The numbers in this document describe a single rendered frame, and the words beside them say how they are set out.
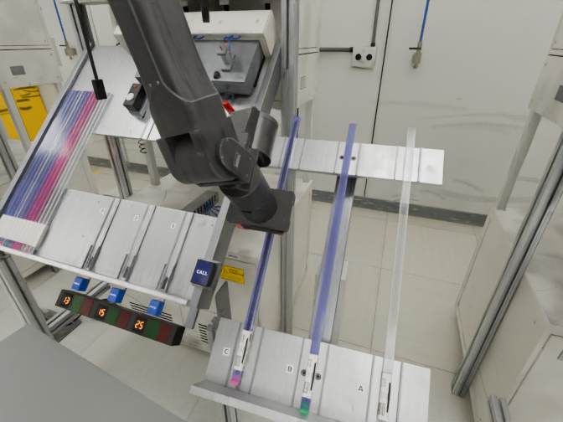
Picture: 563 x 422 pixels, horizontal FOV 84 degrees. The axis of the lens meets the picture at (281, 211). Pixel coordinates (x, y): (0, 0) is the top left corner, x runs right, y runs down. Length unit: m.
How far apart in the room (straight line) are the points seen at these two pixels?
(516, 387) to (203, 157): 1.05
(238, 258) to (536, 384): 0.89
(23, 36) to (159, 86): 1.82
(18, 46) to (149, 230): 1.48
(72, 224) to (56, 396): 0.40
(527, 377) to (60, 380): 1.12
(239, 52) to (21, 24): 1.43
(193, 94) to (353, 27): 2.08
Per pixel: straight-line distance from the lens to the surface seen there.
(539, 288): 1.12
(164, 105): 0.35
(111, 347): 1.70
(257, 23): 0.93
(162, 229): 0.80
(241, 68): 0.87
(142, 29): 0.35
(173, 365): 1.54
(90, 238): 0.93
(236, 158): 0.35
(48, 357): 0.91
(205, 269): 0.67
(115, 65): 1.22
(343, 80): 2.39
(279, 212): 0.48
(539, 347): 1.06
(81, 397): 0.81
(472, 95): 2.41
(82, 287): 0.90
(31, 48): 2.16
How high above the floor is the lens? 1.21
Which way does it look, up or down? 29 degrees down
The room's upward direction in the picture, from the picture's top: straight up
